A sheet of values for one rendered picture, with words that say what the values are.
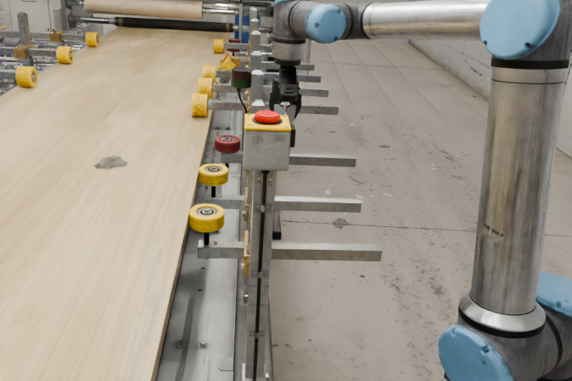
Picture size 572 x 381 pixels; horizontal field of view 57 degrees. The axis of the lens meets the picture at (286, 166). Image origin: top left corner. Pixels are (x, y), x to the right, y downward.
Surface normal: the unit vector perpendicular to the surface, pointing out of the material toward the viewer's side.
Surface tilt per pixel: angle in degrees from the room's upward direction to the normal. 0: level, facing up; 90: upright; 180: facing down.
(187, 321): 0
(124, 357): 0
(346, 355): 0
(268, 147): 90
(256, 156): 90
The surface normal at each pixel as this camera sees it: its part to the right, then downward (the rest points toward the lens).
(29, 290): 0.07, -0.92
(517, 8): -0.83, 0.04
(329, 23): 0.48, 0.37
